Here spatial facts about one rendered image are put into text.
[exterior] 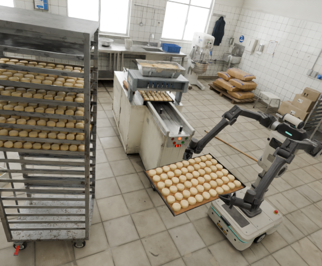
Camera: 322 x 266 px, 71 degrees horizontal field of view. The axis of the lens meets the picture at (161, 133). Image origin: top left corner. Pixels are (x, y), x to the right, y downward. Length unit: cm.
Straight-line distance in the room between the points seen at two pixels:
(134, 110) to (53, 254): 170
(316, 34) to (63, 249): 593
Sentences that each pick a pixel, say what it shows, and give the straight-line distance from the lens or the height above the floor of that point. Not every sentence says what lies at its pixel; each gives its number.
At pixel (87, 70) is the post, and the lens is 130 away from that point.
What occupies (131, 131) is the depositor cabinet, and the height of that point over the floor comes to 45.
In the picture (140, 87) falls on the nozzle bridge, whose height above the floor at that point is 105.
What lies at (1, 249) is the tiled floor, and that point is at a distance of 254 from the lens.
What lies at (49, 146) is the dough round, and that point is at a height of 106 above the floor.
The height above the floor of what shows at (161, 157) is 55.
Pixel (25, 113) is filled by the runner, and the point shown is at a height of 132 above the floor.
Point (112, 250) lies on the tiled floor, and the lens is 236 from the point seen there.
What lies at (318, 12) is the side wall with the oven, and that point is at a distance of 631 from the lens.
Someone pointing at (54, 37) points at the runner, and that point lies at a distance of 133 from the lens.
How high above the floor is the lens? 203
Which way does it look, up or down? 31 degrees down
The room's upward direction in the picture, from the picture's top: 11 degrees clockwise
